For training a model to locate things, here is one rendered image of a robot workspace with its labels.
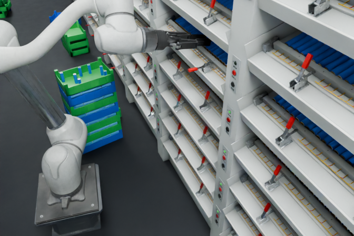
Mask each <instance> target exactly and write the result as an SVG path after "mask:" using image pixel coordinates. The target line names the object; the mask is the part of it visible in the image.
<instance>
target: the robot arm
mask: <svg viewBox="0 0 354 236"><path fill-rule="evenodd" d="M89 13H94V14H97V15H98V16H100V17H105V25H101V26H100V27H98V28H97V29H96V30H95V31H94V41H95V45H96V48H97V49H98V50H99V51H100V52H102V53H105V54H113V55H131V54H134V53H148V52H154V51H161V50H164V49H165V48H166V47H167V46H169V47H175V49H176V50H183V49H194V48H197V46H210V44H211V40H210V39H209V38H206V36H205V35H204V34H191V32H189V33H188V34H187V32H169V31H164V30H162V29H153V28H152V27H137V25H136V22H135V19H134V3H133V0H76V1H75V2H73V3H72V4H71V5H69V6H68V7H67V8H66V9H65V10H64V11H63V12H61V13H60V15H59V16H58V17H57V18H56V19H55V20H53V21H52V22H51V23H50V25H49V26H48V27H47V28H46V29H45V30H43V31H42V32H41V33H40V35H39V36H38V37H37V38H36V39H35V40H33V41H32V42H30V43H29V44H27V45H24V46H20V44H19V41H18V36H17V32H16V29H15V28H14V26H13V25H11V24H10V23H8V22H6V21H3V20H0V74H2V73H3V74H4V75H5V76H6V77H7V78H8V80H9V81H10V82H11V83H12V84H13V86H14V87H15V88H16V89H17V90H18V92H19V93H20V94H21V96H22V97H23V98H24V99H25V101H26V102H27V103H28V104H29V105H30V106H31V108H32V109H33V110H34V111H35V113H36V114H37V115H38V116H39V117H40V118H41V120H42V121H43V122H44V123H45V125H46V126H47V128H46V134H47V135H48V138H49V140H50V143H51V145H52V147H50V148H49V149H48V150H47V151H46V152H45V154H44V156H43V158H42V171H43V174H44V177H45V180H46V182H47V184H48V186H49V187H50V195H49V198H48V201H47V205H48V206H52V205H55V204H59V203H61V204H62V210H67V208H68V205H69V203H70V202H75V201H79V202H83V201H84V200H85V195H84V190H85V177H86V175H87V173H86V171H80V170H81V160H82V154H83V152H84V149H85V146H86V141H87V127H86V124H85V123H84V121H83V120H82V119H81V118H79V117H76V116H71V115H69V114H64V113H63V112H62V110H61V109H60V108H59V106H58V105H57V104H56V103H55V101H54V100H53V99H52V97H51V96H50V95H49V93H48V92H47V90H46V89H45V88H44V86H43V85H42V84H41V82H40V81H39V80H38V78H37V77H36V76H35V74H34V73H33V72H32V70H31V69H30V68H29V66H28V64H30V63H33V62H35V61H37V60H38V59H40V58H41V57H42V56H44V55H45V54H46V53H47V52H48V51H49V50H50V49H51V48H52V47H53V46H54V45H55V44H56V43H57V42H58V41H59V40H60V38H61V37H62V36H63V35H64V34H65V33H66V32H67V31H68V30H69V29H70V28H71V27H72V25H73V24H74V23H75V22H76V21H77V20H78V19H79V18H80V17H82V16H83V15H86V14H89Z"/></svg>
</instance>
